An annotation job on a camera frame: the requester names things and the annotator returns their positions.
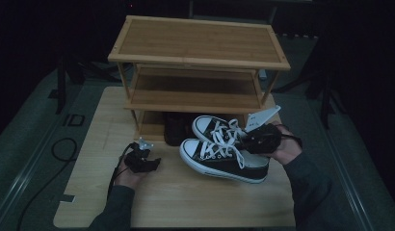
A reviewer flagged black leather shoe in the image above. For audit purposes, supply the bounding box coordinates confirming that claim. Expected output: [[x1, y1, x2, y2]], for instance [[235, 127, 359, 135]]
[[177, 112, 195, 145], [162, 112, 182, 147]]

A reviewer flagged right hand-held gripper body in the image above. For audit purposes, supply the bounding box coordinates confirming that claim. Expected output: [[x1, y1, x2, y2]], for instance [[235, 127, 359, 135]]
[[244, 105, 282, 155]]

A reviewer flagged person's right hand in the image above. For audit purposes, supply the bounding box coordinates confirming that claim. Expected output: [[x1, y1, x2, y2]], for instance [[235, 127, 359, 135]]
[[268, 120, 304, 167]]

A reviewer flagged wooden three-tier shoe rack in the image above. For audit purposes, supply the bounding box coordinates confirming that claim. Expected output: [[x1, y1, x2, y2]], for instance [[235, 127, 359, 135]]
[[107, 14, 291, 144]]

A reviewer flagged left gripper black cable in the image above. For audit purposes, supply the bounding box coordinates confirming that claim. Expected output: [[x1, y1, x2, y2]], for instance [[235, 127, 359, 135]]
[[106, 141, 138, 200]]

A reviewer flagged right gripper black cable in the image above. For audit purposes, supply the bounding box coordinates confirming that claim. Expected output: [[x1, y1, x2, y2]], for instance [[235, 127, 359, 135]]
[[276, 124, 304, 149]]

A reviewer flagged person's left hand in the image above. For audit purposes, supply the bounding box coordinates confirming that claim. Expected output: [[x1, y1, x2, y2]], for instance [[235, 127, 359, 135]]
[[113, 156, 145, 191]]

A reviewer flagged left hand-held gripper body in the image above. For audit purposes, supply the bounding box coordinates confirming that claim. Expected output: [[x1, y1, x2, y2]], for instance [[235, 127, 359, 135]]
[[123, 137, 154, 173]]

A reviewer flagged black floor cable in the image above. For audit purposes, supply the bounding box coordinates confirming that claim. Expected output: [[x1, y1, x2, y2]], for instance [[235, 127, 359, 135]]
[[15, 137, 79, 231]]

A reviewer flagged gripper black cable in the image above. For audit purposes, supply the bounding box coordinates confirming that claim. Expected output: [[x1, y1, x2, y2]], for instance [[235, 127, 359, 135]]
[[106, 141, 138, 200], [276, 124, 304, 149]]

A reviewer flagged black white canvas sneaker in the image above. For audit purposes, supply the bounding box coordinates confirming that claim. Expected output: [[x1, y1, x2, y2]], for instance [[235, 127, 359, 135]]
[[191, 115, 251, 146], [178, 138, 271, 185]]

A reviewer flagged black metal stand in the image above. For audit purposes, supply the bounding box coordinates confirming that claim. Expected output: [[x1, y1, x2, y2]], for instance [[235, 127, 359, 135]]
[[272, 62, 349, 130], [55, 57, 88, 116]]

